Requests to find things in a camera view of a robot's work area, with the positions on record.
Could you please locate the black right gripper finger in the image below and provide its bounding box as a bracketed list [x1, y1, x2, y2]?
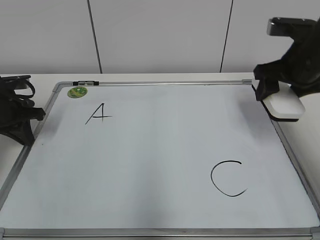
[255, 79, 280, 101]
[290, 81, 320, 97]

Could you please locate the green round magnet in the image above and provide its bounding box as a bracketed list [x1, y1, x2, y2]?
[67, 86, 88, 99]

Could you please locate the white whiteboard eraser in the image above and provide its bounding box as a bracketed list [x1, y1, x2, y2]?
[262, 82, 306, 122]

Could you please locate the white whiteboard with grey frame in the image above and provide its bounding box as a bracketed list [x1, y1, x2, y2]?
[0, 79, 320, 240]

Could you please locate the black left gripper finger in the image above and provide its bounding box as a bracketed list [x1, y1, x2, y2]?
[23, 107, 46, 121]
[0, 122, 35, 146]

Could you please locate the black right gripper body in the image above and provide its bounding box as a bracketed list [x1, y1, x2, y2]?
[253, 20, 320, 87]

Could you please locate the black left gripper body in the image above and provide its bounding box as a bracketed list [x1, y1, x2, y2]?
[0, 75, 35, 127]

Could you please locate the black board hanger clip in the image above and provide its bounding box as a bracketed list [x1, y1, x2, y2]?
[72, 80, 100, 86]

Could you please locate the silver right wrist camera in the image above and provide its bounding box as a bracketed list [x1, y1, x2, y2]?
[266, 17, 317, 40]

